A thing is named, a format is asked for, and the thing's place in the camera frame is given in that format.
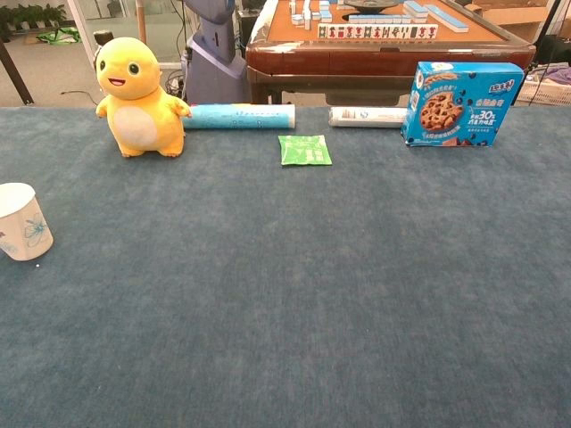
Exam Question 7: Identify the white paper cup blue flower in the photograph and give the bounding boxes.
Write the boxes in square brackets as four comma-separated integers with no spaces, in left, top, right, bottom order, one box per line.
[0,182,54,262]

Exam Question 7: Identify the green potted plants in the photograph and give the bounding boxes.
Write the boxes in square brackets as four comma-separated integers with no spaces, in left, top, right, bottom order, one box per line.
[0,4,68,42]

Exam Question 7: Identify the cardboard box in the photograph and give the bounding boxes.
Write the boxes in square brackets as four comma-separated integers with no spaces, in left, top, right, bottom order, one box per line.
[471,0,559,45]

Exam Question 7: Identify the blue felt table mat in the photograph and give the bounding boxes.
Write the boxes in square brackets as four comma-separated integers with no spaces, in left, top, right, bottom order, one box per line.
[0,105,571,428]

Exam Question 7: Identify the black round dish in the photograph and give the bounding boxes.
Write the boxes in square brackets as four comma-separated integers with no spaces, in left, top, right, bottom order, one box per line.
[342,0,405,12]

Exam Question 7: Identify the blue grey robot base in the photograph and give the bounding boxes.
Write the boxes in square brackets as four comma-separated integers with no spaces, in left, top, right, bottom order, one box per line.
[181,0,252,106]

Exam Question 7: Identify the black tripod stand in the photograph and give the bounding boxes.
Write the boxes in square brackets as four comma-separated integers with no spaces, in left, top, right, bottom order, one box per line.
[525,0,564,78]

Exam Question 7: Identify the green sachet packet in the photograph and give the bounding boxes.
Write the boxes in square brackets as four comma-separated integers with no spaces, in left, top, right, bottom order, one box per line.
[277,135,334,168]

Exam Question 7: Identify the dark slanted table leg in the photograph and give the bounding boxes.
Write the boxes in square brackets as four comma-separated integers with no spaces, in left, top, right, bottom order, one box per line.
[0,38,36,106]

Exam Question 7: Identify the green cloth on floor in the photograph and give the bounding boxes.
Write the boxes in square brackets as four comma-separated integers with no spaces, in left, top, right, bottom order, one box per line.
[36,27,83,46]

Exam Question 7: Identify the light blue wrap roll box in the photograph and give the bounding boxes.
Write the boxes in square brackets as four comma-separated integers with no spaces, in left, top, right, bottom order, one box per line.
[182,103,297,131]

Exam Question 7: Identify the row of mahjong tiles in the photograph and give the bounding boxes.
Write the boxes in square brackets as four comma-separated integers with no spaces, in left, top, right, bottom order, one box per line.
[317,22,440,41]

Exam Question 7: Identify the white printed roll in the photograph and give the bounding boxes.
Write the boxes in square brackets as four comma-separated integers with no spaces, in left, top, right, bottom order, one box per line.
[328,106,410,129]

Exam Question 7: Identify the blue cookie box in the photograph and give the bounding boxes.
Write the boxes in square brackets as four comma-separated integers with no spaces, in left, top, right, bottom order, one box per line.
[400,61,526,148]

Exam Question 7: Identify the white plastic basket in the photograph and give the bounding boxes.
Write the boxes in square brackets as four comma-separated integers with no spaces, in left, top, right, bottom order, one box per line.
[514,65,571,108]

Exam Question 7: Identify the brown mahjong table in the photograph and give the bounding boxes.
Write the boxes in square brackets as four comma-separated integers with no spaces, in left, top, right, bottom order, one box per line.
[244,0,537,106]

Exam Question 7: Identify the yellow plush dinosaur toy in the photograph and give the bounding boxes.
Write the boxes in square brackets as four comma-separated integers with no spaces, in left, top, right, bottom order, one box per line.
[95,37,194,159]

